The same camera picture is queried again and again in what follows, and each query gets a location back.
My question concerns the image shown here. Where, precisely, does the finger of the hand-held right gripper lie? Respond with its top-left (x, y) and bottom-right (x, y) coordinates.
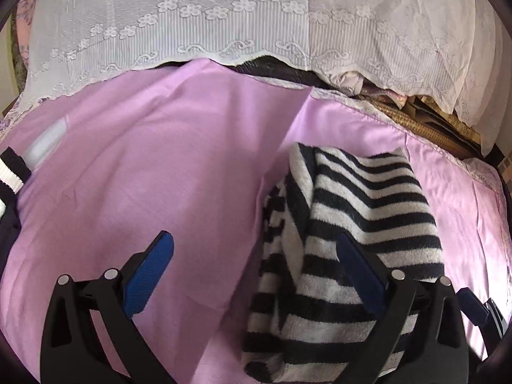
top-left (456, 287), bottom-right (505, 343)

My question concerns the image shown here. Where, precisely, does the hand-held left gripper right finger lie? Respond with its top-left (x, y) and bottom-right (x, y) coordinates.
top-left (336, 232), bottom-right (469, 384)

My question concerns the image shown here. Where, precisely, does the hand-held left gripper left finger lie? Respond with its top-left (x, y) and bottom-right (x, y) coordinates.
top-left (40, 230), bottom-right (177, 384)

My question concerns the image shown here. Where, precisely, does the navy white striped fluffy sock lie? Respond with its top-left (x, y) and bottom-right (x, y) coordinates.
top-left (240, 142), bottom-right (446, 384)

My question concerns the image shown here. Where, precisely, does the purple bed sheet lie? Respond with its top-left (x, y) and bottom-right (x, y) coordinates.
top-left (0, 58), bottom-right (512, 384)

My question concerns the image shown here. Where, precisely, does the dark navy sock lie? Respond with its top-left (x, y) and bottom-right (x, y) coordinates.
top-left (0, 203), bottom-right (21, 275)

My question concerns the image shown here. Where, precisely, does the woven straw mat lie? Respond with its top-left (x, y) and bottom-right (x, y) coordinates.
top-left (360, 95), bottom-right (497, 161)

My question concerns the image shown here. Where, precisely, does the white sock with striped cuff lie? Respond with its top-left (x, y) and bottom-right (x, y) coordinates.
top-left (0, 147), bottom-right (33, 213)

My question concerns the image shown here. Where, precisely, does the pile of folded fabrics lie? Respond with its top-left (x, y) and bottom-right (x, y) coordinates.
top-left (327, 71), bottom-right (417, 105)

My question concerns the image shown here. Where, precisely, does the dark cloth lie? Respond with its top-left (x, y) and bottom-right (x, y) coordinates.
top-left (235, 53), bottom-right (321, 85)

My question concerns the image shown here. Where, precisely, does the white lace cloth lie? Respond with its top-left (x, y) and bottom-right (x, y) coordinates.
top-left (20, 0), bottom-right (501, 157)

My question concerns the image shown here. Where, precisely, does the pink floral cloth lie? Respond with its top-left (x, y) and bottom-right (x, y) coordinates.
top-left (11, 0), bottom-right (45, 75)

